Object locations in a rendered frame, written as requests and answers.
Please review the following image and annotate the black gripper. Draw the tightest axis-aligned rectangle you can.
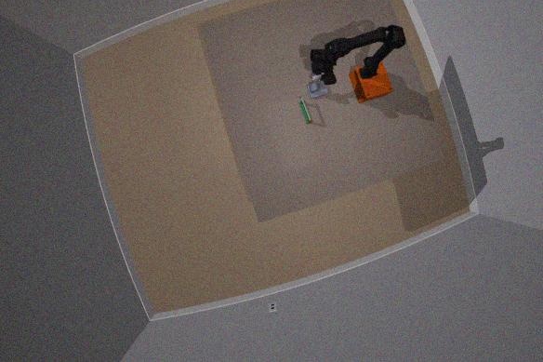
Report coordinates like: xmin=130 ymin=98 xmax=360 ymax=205
xmin=322 ymin=61 xmax=337 ymax=85

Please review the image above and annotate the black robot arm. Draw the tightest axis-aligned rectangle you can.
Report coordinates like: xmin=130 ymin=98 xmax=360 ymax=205
xmin=311 ymin=25 xmax=406 ymax=79

